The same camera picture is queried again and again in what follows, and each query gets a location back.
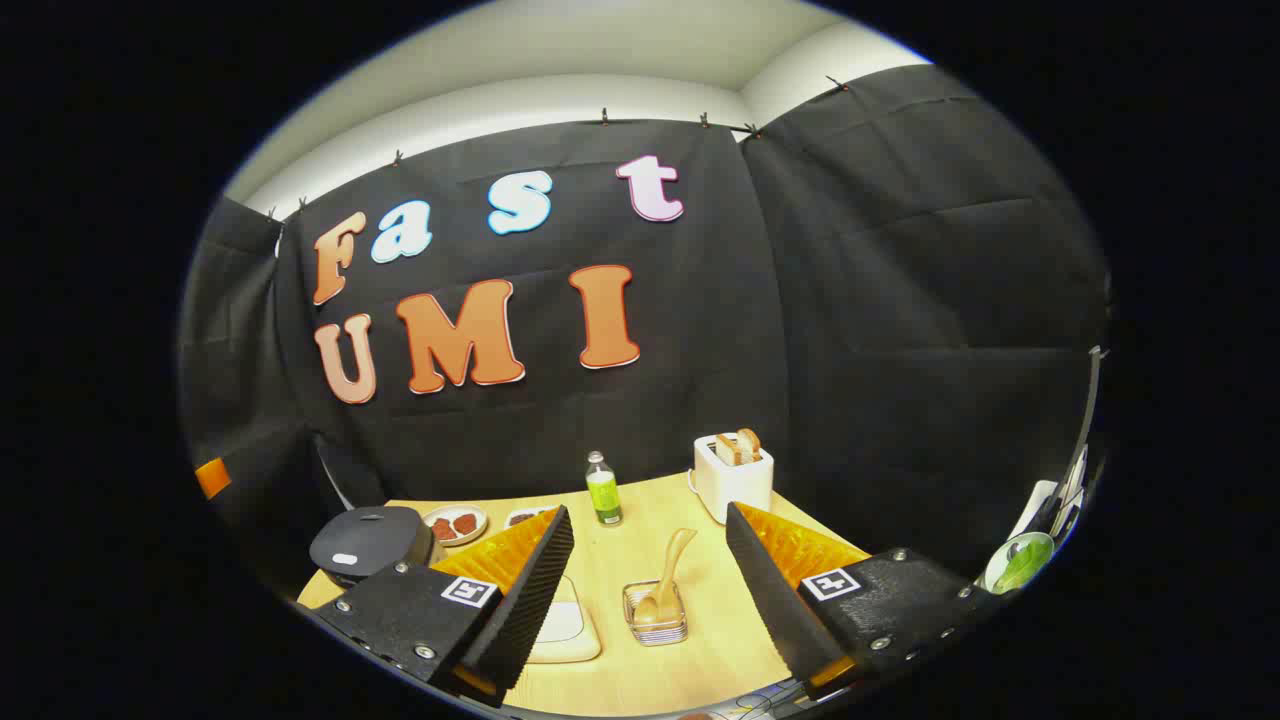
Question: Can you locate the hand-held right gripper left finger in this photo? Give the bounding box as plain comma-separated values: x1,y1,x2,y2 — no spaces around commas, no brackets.
312,505,576,709

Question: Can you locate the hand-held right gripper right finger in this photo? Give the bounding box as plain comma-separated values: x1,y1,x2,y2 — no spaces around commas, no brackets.
725,502,1001,701

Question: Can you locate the wire chopstick holder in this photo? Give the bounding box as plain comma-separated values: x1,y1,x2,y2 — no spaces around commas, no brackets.
621,578,689,647

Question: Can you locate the green label bottle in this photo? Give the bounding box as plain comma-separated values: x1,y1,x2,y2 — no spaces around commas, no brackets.
585,450,624,527

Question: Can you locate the wooden spoon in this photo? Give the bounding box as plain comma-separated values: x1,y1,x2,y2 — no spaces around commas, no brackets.
633,527,698,628

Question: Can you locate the black backdrop cloth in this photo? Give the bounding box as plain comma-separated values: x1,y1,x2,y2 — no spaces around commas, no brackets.
178,65,1113,601

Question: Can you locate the cream rectangular dish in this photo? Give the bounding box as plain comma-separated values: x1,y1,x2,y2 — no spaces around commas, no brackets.
525,573,603,664

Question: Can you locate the black rice cooker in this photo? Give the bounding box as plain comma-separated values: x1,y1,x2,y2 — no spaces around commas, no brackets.
308,506,446,589

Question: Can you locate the green and white bowl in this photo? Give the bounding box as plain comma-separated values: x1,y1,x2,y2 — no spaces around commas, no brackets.
983,531,1056,595

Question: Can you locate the grey metal stand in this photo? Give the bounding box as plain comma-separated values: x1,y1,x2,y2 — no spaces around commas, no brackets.
1075,345,1111,481

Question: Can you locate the white sheet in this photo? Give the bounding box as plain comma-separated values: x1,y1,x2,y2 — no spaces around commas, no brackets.
1010,445,1089,541

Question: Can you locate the white toaster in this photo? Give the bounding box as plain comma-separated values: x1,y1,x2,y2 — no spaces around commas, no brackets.
690,432,776,526

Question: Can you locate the round plate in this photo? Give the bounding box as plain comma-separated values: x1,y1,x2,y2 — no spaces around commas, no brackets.
422,504,489,547

